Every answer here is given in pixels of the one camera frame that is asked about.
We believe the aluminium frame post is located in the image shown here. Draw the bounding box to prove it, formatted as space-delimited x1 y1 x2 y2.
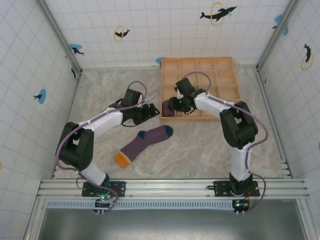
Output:
256 0 300 71
37 0 83 75

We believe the purple sock tan toe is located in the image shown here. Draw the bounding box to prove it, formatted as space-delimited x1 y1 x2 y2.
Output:
161 99 176 117

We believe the left controller board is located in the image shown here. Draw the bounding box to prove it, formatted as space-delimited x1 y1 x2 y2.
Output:
93 193 118 210

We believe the steel panel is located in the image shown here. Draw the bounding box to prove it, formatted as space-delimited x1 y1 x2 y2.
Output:
37 208 309 240

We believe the aluminium mounting rail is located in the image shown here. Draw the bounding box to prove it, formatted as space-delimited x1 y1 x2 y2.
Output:
37 178 311 200

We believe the right controller board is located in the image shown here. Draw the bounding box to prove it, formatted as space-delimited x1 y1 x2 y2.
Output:
232 198 251 211

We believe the purple sock orange cuff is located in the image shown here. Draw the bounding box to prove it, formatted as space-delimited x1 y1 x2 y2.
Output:
114 125 174 168

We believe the aluminium floor rail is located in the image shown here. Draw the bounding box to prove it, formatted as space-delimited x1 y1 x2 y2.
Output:
51 71 83 179
256 69 293 179

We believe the slotted cable duct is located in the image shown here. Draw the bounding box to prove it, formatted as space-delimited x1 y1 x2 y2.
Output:
46 199 237 210

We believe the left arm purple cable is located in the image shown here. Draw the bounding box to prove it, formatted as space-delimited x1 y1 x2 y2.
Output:
55 80 148 215

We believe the wooden compartment tray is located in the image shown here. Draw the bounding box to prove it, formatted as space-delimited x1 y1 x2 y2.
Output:
159 56 243 123

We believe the controller board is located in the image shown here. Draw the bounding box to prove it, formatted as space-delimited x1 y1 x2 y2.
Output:
93 193 118 210
232 198 251 211

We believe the small dolphin ring sticker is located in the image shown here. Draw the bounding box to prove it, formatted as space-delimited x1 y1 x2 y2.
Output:
113 25 132 42

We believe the large dolphin ring sticker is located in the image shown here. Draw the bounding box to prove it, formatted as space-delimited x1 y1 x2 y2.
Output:
199 1 238 27

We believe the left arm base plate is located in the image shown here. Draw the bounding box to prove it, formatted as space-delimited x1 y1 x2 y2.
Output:
81 180 127 198

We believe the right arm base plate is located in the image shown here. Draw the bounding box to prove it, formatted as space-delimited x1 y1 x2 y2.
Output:
213 180 261 198

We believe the dolphin blue circle sticker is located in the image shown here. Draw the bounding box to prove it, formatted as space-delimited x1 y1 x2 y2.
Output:
33 88 48 104
68 43 85 56

